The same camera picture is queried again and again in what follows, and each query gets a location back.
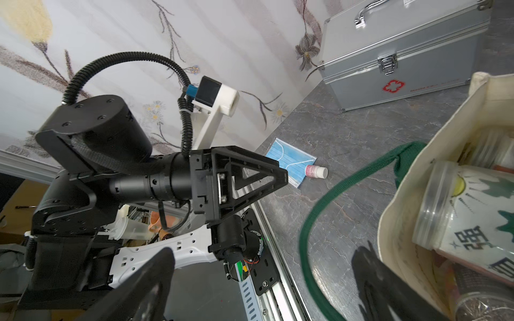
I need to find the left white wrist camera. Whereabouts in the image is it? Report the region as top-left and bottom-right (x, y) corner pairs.
(186, 76), (240, 150)

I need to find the cream canvas tote bag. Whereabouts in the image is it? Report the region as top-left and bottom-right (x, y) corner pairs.
(298, 71), (514, 321)

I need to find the shiny metal lid can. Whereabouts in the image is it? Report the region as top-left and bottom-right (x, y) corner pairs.
(445, 263), (513, 320)

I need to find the black corrugated cable conduit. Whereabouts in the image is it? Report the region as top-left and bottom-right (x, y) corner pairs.
(61, 51), (194, 157)

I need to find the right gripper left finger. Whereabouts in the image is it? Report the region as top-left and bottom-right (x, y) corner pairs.
(78, 248), (175, 321)

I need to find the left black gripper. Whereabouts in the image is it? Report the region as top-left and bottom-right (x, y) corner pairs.
(190, 146), (289, 225)

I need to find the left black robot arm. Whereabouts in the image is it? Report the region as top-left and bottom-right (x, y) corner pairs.
(19, 95), (288, 310)

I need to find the blue face mask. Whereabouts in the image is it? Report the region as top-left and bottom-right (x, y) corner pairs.
(266, 139), (317, 188)

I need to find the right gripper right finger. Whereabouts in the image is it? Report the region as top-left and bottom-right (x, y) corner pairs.
(352, 243), (448, 321)

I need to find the silver first aid case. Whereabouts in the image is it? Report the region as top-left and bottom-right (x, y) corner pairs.
(319, 1), (493, 111)

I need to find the large strawberry label jar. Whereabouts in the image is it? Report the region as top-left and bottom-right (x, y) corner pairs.
(412, 161), (513, 286)

